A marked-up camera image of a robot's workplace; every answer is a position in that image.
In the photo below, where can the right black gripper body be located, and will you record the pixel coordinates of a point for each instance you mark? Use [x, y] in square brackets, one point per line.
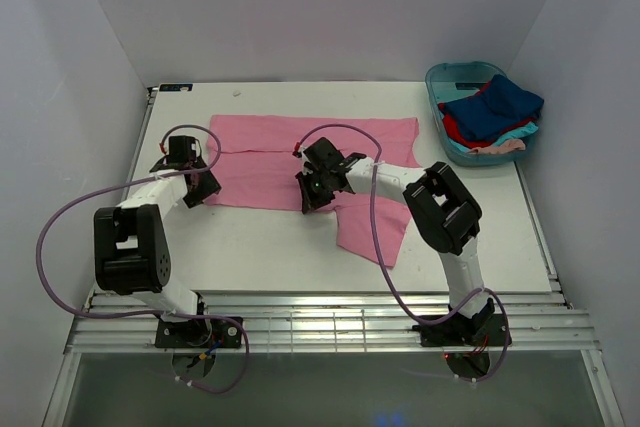
[308, 193]

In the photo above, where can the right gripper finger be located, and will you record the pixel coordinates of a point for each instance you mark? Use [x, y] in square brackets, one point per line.
[309, 194]
[329, 201]

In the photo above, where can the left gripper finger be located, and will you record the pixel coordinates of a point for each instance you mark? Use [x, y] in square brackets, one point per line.
[207, 184]
[194, 198]

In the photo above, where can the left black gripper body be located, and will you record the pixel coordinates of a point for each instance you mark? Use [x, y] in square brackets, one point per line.
[203, 187]

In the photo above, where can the pink t shirt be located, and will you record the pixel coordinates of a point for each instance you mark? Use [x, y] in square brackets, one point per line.
[257, 169]

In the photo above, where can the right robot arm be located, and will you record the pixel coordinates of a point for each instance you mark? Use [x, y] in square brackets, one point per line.
[446, 216]

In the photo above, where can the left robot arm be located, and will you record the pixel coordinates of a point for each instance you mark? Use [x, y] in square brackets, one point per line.
[131, 250]

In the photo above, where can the blue label sticker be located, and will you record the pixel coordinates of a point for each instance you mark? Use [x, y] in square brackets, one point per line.
[175, 87]

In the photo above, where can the teal plastic laundry basket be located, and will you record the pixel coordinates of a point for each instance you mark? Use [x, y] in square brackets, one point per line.
[473, 104]

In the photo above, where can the dark blue t shirt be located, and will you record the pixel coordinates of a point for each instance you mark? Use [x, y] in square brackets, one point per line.
[492, 112]

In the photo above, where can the light pink garment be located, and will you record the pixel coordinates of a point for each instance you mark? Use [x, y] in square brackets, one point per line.
[507, 147]

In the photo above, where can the turquoise garment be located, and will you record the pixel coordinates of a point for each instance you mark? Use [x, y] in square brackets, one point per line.
[521, 132]

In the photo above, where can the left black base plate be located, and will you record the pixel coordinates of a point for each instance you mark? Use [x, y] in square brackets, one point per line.
[199, 333]

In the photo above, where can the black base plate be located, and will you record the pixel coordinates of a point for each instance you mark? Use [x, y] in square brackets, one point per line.
[199, 333]
[478, 331]

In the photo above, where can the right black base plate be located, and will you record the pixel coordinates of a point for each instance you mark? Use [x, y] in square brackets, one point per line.
[478, 331]

